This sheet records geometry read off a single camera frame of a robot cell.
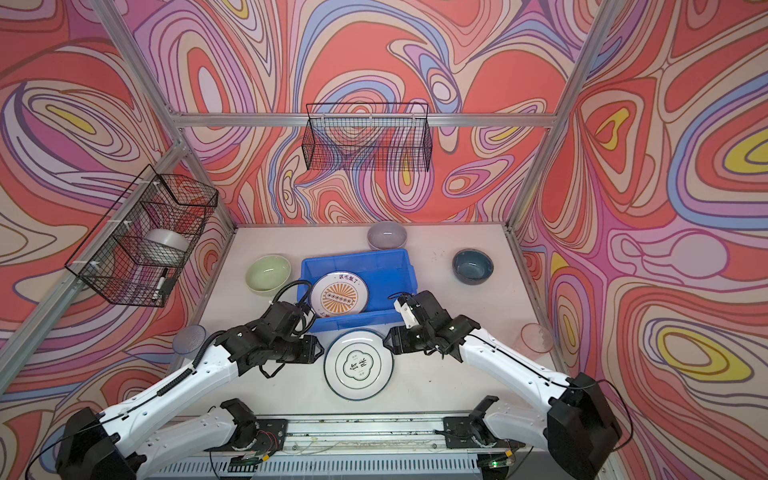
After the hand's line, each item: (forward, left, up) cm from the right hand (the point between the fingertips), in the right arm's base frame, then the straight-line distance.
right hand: (396, 351), depth 79 cm
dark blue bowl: (+32, -29, -6) cm, 44 cm away
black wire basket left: (+20, +66, +22) cm, 72 cm away
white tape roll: (+17, +55, +26) cm, 63 cm away
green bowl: (+30, +44, -5) cm, 54 cm away
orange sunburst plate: (+22, +18, -5) cm, 29 cm away
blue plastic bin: (+31, +2, -7) cm, 32 cm away
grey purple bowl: (+48, +1, -5) cm, 48 cm away
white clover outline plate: (-1, +11, -7) cm, 13 cm away
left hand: (0, +19, +1) cm, 19 cm away
